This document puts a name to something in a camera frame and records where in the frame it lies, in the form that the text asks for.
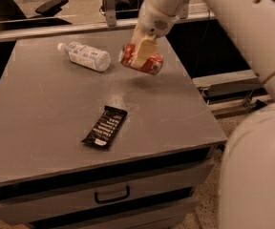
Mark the black drawer handle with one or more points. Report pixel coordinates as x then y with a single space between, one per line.
112 194

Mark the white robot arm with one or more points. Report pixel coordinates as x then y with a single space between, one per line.
247 179

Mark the clear plastic water bottle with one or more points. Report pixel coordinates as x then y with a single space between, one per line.
86 56

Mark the grey drawer cabinet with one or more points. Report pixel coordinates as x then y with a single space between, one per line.
48 177

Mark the red coke can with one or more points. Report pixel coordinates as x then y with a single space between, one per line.
152 65

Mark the black snack bar wrapper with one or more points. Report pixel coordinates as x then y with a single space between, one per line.
106 128

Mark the black office chair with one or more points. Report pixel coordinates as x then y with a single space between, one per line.
13 18

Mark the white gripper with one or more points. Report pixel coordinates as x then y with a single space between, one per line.
154 25

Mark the grey low shelf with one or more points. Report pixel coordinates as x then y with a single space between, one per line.
231 94

